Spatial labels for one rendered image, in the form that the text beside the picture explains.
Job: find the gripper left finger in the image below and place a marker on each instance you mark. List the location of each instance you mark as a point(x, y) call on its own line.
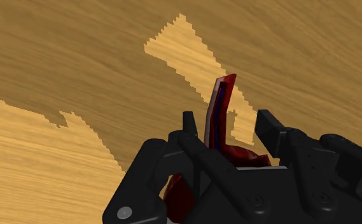
point(180, 155)

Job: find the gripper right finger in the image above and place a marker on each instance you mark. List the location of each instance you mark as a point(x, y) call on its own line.
point(307, 155)

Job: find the dark red spoon-shaped utensil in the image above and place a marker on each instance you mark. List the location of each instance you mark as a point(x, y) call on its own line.
point(218, 124)

